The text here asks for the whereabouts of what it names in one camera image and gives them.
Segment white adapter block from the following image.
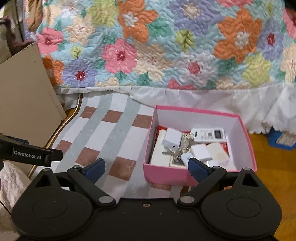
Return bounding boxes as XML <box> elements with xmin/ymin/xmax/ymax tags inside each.
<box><xmin>190</xmin><ymin>144</ymin><xmax>213</xmax><ymax>162</ymax></box>

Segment small white charger plug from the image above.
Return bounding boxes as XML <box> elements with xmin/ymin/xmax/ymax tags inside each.
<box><xmin>181</xmin><ymin>152</ymin><xmax>194</xmax><ymax>168</ymax></box>

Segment silver keys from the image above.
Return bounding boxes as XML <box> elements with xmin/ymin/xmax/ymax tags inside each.
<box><xmin>162</xmin><ymin>133</ymin><xmax>195</xmax><ymax>163</ymax></box>

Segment white TCL remote control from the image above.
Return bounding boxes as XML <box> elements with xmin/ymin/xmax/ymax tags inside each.
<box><xmin>190</xmin><ymin>128</ymin><xmax>226</xmax><ymax>144</ymax></box>

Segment white square charger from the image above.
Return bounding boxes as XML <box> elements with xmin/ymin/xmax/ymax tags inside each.
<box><xmin>162</xmin><ymin>128</ymin><xmax>182</xmax><ymax>150</ymax></box>

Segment cream remote with red buttons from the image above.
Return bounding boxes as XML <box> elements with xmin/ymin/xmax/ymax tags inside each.
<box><xmin>150</xmin><ymin>129</ymin><xmax>172</xmax><ymax>167</ymax></box>

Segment white remote control back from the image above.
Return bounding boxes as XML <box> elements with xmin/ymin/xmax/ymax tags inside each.
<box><xmin>206</xmin><ymin>143</ymin><xmax>229</xmax><ymax>167</ymax></box>

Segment pink cardboard box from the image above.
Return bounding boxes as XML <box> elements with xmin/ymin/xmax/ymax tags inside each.
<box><xmin>143</xmin><ymin>105</ymin><xmax>257</xmax><ymax>186</ymax></box>

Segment beige cabinet side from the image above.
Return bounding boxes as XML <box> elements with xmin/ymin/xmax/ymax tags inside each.
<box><xmin>1</xmin><ymin>43</ymin><xmax>66</xmax><ymax>175</ymax></box>

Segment striped grey brown rug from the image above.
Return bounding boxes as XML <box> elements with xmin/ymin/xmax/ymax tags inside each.
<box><xmin>30</xmin><ymin>91</ymin><xmax>193</xmax><ymax>200</ymax></box>

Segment blue package with label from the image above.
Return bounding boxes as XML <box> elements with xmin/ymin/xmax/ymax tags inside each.
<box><xmin>266</xmin><ymin>128</ymin><xmax>296</xmax><ymax>151</ymax></box>

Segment floral quilted bedspread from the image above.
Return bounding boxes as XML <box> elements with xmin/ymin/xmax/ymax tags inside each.
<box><xmin>23</xmin><ymin>0</ymin><xmax>295</xmax><ymax>93</ymax></box>

